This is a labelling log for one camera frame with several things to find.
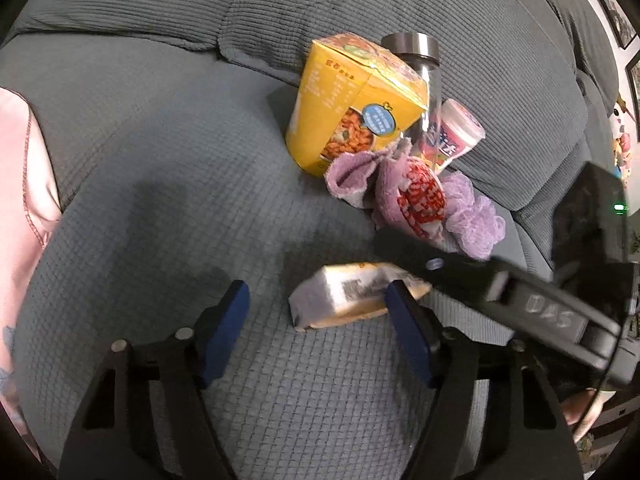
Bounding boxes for red and white snack packet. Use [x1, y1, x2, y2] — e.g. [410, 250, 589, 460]
[395, 157, 447, 239]

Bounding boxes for black cable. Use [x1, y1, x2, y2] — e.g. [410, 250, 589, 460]
[570, 300, 640, 442]

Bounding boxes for glass bottle with metal lid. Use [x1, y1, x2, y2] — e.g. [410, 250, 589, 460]
[381, 32, 442, 157]

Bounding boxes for pink satin garment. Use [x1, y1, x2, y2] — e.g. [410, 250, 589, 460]
[0, 86, 64, 463]

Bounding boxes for colourful plush toys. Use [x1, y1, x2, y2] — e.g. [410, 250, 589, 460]
[609, 94, 632, 173]

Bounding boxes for person's right hand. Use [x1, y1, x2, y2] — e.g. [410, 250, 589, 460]
[564, 388, 614, 443]

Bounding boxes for purple mesh bath pouf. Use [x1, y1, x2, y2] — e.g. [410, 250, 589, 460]
[439, 172, 507, 262]

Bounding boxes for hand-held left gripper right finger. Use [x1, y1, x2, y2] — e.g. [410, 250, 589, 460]
[384, 279, 584, 480]

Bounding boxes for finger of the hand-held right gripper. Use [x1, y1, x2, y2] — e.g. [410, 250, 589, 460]
[375, 229, 508, 307]

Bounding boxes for grey sofa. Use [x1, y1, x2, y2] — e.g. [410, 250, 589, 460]
[0, 0, 628, 480]

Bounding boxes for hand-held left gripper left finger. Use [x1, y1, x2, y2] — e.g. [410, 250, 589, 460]
[60, 280, 251, 480]

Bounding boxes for purple fuzzy cloth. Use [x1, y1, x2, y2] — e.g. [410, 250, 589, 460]
[325, 139, 417, 228]

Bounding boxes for framed wall pictures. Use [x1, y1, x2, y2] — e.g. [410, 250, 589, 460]
[580, 0, 640, 126]

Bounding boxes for yellow food carton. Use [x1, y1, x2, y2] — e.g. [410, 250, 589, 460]
[286, 33, 431, 179]

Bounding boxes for pale snack packet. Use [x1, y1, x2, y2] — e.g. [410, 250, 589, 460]
[289, 261, 433, 332]

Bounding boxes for pink snack cup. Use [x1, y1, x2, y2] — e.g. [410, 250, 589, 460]
[417, 98, 487, 174]

